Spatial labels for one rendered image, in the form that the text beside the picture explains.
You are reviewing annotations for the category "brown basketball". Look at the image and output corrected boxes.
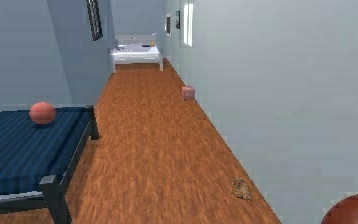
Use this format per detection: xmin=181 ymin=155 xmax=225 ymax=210
xmin=320 ymin=192 xmax=358 ymax=224

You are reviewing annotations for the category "pink box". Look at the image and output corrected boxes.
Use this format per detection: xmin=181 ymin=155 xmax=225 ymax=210
xmin=181 ymin=86 xmax=196 ymax=101

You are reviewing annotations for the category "white bed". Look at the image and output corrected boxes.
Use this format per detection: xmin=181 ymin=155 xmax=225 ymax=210
xmin=110 ymin=32 xmax=165 ymax=74

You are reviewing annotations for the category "pale framed picture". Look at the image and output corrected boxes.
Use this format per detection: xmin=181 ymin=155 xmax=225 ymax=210
xmin=165 ymin=13 xmax=172 ymax=37

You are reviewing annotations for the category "white window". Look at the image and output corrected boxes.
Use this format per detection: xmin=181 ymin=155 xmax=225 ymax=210
xmin=182 ymin=2 xmax=194 ymax=48

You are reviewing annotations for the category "brown speckled cloth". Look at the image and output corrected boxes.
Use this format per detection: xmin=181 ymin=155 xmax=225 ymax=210
xmin=230 ymin=177 xmax=253 ymax=202

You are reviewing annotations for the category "orange round ball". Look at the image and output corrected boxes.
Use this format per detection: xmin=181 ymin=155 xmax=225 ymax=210
xmin=28 ymin=101 xmax=57 ymax=126

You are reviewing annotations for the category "blue striped bed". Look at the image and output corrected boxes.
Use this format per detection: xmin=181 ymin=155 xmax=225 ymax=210
xmin=0 ymin=104 xmax=100 ymax=224

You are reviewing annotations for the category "black framed wall picture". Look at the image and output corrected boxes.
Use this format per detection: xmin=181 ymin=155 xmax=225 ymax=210
xmin=85 ymin=0 xmax=104 ymax=42

